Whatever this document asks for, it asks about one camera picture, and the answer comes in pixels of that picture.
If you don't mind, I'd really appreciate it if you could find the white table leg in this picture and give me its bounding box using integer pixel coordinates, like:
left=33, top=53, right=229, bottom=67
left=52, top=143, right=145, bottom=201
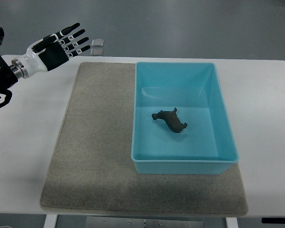
left=43, top=214, right=58, bottom=228
left=226, top=217, right=239, bottom=228

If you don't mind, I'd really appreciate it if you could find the blue plastic box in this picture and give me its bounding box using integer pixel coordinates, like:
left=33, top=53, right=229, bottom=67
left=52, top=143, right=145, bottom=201
left=131, top=62, right=238, bottom=174

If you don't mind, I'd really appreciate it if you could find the floor socket plate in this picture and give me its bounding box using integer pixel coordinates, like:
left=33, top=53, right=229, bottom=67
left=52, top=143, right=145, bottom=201
left=91, top=48, right=104, bottom=56
left=91, top=39, right=104, bottom=47

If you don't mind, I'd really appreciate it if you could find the white left table leg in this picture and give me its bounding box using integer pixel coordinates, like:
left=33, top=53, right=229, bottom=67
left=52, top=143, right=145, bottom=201
left=43, top=214, right=58, bottom=228

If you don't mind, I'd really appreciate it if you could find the black table control panel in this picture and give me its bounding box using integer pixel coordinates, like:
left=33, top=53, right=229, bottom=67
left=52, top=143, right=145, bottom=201
left=261, top=218, right=285, bottom=224

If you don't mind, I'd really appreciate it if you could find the upper floor socket plate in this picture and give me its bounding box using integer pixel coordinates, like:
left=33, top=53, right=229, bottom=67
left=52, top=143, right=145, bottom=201
left=91, top=39, right=104, bottom=47

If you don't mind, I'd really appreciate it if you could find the grey felt mat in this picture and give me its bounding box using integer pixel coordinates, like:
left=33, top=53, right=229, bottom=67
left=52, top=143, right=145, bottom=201
left=40, top=62, right=248, bottom=217

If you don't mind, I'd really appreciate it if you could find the metal table frame bar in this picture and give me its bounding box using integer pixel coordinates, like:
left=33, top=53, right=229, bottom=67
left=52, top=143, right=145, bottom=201
left=85, top=217, right=205, bottom=228

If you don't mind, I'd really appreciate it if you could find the brown hippo toy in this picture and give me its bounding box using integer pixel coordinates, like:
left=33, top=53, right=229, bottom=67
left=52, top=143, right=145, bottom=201
left=152, top=107, right=188, bottom=133

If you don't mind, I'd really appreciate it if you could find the white right table leg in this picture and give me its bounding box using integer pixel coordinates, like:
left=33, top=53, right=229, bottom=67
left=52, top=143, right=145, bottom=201
left=226, top=217, right=239, bottom=228

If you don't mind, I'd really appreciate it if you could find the lower floor socket plate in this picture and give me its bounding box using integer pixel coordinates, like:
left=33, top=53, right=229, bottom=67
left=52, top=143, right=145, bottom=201
left=91, top=48, right=104, bottom=56

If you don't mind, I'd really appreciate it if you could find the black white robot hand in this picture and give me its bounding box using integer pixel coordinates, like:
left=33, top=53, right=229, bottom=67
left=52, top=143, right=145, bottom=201
left=10, top=23, right=91, bottom=79

